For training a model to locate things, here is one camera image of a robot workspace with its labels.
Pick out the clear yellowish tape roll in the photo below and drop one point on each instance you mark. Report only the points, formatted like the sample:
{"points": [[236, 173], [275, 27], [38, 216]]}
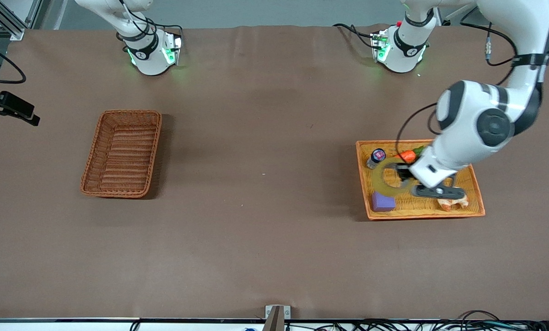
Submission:
{"points": [[378, 181]]}

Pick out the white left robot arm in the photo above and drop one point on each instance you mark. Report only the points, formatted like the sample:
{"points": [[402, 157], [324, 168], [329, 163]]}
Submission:
{"points": [[518, 27]]}

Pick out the orange wicker basket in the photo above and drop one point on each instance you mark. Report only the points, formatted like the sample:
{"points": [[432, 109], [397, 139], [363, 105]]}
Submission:
{"points": [[421, 208]]}

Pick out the brown wicker basket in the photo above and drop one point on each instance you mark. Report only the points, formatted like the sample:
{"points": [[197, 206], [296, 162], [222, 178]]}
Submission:
{"points": [[122, 156]]}

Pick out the orange toy carrot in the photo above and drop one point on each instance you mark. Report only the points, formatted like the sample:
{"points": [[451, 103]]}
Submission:
{"points": [[408, 156]]}

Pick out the small bottle with pink cap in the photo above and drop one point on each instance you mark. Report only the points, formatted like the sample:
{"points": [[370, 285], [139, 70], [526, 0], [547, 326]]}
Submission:
{"points": [[378, 155]]}

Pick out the purple foam block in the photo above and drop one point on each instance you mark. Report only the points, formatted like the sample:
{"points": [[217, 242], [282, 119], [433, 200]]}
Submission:
{"points": [[383, 203]]}

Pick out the toy croissant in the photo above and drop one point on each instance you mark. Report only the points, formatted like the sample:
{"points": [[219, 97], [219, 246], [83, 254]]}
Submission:
{"points": [[450, 205]]}

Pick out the silver base connector box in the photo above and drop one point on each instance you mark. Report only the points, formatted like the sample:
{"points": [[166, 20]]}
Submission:
{"points": [[379, 46], [173, 48]]}

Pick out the brown table cover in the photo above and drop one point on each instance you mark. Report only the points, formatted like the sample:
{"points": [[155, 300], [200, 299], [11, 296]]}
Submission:
{"points": [[265, 115]]}

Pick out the aluminium frame profile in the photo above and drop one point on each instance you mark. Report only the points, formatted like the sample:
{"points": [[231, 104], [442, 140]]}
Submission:
{"points": [[16, 33]]}

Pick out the metal table edge bracket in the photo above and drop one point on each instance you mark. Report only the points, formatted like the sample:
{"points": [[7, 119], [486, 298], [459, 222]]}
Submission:
{"points": [[277, 317]]}

